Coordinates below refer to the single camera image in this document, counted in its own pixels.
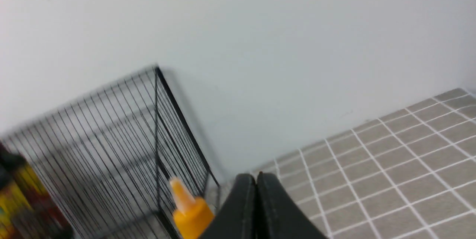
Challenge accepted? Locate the grey checkered tablecloth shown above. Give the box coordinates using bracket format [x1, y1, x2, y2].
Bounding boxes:
[205, 88, 476, 239]

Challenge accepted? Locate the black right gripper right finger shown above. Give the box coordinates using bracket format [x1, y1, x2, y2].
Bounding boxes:
[256, 172, 327, 239]

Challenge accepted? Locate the red ketchup squeeze bottle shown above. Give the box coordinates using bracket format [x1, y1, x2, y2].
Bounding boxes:
[169, 177, 215, 239]

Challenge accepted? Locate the soy sauce bottle front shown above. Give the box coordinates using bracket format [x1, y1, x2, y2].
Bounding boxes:
[0, 145, 74, 239]

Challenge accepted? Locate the black wire rack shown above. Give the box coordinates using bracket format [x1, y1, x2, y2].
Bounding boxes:
[1, 66, 221, 239]

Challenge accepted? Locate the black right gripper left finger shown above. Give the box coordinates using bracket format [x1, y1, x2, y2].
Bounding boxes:
[200, 174, 257, 239]

